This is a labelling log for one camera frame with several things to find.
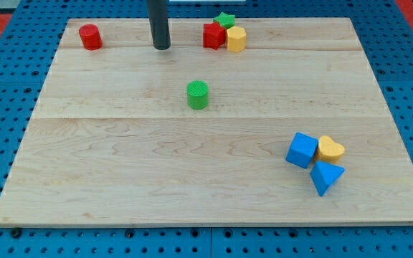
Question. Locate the light wooden board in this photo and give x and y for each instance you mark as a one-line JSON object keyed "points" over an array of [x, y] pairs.
{"points": [[112, 142]]}

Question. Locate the red cylinder block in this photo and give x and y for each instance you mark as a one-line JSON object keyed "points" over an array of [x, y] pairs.
{"points": [[90, 37]]}

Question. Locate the yellow heart block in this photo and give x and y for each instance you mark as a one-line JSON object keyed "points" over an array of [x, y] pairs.
{"points": [[328, 150]]}

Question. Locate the green cylinder block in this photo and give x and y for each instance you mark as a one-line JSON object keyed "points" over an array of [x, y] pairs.
{"points": [[197, 94]]}

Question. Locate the yellow hexagon block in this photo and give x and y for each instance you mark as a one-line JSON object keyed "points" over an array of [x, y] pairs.
{"points": [[236, 39]]}

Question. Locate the blue triangle block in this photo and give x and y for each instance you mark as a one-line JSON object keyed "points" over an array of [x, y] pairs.
{"points": [[324, 175]]}

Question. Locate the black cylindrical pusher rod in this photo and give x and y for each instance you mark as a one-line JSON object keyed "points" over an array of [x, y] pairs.
{"points": [[158, 20]]}

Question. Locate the red star block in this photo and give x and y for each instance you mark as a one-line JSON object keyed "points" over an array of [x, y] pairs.
{"points": [[213, 35]]}

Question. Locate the green star block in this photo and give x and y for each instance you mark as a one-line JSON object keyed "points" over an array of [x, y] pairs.
{"points": [[225, 20]]}

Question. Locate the blue cube block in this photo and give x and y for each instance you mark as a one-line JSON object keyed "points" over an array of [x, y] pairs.
{"points": [[302, 150]]}

